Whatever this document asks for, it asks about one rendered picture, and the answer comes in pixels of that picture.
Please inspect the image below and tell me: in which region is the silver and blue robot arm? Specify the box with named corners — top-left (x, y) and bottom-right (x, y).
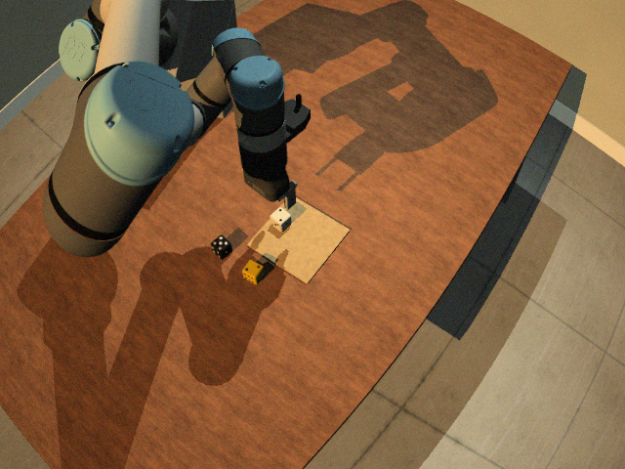
top-left (43, 0), bottom-right (285, 257)

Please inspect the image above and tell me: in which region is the white die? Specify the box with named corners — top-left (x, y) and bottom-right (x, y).
top-left (271, 207), bottom-right (291, 232)

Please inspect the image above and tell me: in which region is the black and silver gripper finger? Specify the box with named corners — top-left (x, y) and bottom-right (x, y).
top-left (277, 180), bottom-right (297, 210)

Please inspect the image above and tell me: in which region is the tan square mat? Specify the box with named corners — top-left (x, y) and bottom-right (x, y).
top-left (247, 197), bottom-right (350, 284)

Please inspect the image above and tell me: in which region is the yellow die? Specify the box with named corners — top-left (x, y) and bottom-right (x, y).
top-left (242, 259), bottom-right (265, 284)

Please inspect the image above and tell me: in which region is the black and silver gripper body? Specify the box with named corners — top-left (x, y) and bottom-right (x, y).
top-left (236, 94), bottom-right (311, 202)

